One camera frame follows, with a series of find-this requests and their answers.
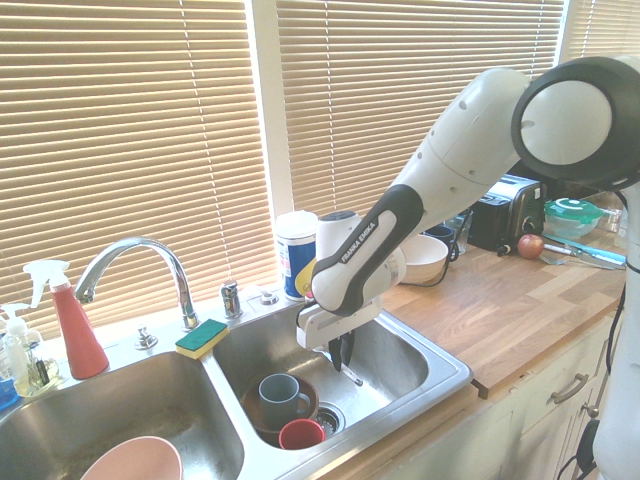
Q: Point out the metal serving spoon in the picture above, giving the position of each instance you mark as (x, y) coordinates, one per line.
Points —
(552, 259)

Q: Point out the red spray bottle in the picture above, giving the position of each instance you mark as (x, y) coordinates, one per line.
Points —
(75, 330)

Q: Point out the green lid food container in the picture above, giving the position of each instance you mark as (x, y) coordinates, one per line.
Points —
(572, 217)

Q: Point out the grey mug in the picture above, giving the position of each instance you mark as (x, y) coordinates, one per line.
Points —
(280, 402)

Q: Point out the white blue wipes canister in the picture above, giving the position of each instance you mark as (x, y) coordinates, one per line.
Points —
(295, 250)

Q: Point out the black chrome toaster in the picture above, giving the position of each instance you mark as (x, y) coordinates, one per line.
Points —
(510, 215)

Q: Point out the blue dish sponge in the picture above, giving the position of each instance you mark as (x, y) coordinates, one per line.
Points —
(7, 392)

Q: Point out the dark blue mug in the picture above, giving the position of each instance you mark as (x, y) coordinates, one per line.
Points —
(442, 234)

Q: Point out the pink bowl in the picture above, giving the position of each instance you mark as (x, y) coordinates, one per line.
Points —
(137, 460)

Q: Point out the wide beige window blind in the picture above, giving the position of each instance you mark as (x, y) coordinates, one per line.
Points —
(125, 140)

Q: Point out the white marker pen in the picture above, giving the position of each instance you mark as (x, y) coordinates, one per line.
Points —
(560, 248)

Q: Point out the silver metal fork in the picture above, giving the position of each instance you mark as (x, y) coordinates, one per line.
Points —
(354, 376)

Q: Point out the narrow beige window blind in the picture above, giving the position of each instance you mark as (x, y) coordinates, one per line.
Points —
(595, 25)

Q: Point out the brown wooden bowl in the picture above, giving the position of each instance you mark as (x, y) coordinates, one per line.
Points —
(312, 400)

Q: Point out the chrome sink hole cap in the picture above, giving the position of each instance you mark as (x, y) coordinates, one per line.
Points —
(268, 299)

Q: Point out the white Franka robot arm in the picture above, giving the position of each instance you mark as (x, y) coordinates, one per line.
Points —
(450, 170)

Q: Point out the black microwave oven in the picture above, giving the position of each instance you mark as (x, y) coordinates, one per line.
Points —
(575, 189)

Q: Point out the red apple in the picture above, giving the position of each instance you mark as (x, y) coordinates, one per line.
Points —
(531, 246)

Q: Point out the brass cabinet knob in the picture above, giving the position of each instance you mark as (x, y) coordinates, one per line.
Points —
(590, 411)

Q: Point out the metal drain strainer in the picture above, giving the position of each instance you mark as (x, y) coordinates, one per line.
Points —
(331, 419)

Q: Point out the chrome curved faucet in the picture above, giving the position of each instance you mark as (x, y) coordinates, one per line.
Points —
(150, 260)

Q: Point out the red cup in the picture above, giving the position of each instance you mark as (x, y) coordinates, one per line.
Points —
(300, 436)

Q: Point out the cream kitchen cabinet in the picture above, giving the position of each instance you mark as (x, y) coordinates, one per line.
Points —
(540, 425)

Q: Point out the medium beige window blind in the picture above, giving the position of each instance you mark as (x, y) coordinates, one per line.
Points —
(375, 100)

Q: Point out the clear pump soap dispenser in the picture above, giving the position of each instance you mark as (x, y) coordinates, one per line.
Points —
(22, 360)

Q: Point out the clear drinking glass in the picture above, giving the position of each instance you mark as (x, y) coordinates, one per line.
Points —
(462, 232)

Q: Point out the clear plastic water bottle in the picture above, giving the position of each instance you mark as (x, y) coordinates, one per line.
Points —
(621, 225)

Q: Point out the chrome sink knob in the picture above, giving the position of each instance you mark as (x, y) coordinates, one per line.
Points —
(145, 337)

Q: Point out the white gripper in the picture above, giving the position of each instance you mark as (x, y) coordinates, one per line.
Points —
(330, 327)

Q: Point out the white ceramic bowl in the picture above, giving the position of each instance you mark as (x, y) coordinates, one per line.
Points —
(425, 260)

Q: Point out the yellow green sponge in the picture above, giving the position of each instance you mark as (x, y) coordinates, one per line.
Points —
(202, 337)

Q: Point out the stainless steel double sink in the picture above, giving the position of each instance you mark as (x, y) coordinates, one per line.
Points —
(390, 350)

